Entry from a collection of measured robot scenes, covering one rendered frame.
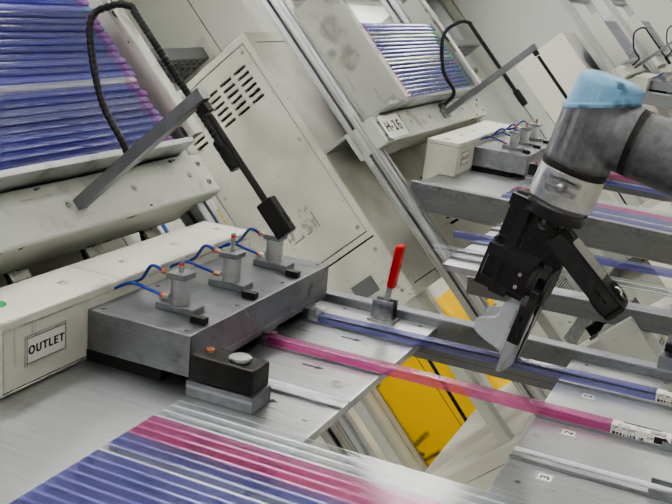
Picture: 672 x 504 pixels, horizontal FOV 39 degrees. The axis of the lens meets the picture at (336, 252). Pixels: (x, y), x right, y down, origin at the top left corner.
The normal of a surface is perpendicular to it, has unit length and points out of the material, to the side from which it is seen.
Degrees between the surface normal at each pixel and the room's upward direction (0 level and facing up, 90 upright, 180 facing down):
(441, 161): 90
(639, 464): 43
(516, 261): 90
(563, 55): 90
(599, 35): 90
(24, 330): 133
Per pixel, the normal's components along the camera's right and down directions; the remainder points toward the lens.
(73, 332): 0.90, 0.19
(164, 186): 0.72, -0.51
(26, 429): 0.09, -0.96
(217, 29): -0.42, 0.21
